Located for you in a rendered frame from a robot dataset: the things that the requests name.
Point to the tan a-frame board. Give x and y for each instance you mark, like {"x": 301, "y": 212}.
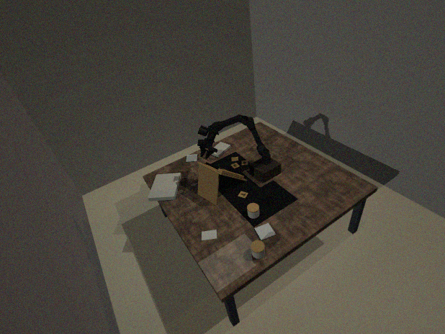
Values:
{"x": 208, "y": 180}

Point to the grey cylindrical container with tan lid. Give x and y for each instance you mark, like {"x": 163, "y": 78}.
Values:
{"x": 258, "y": 249}
{"x": 253, "y": 210}

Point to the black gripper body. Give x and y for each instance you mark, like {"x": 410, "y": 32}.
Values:
{"x": 209, "y": 147}

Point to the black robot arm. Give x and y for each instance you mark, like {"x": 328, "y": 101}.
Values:
{"x": 213, "y": 130}

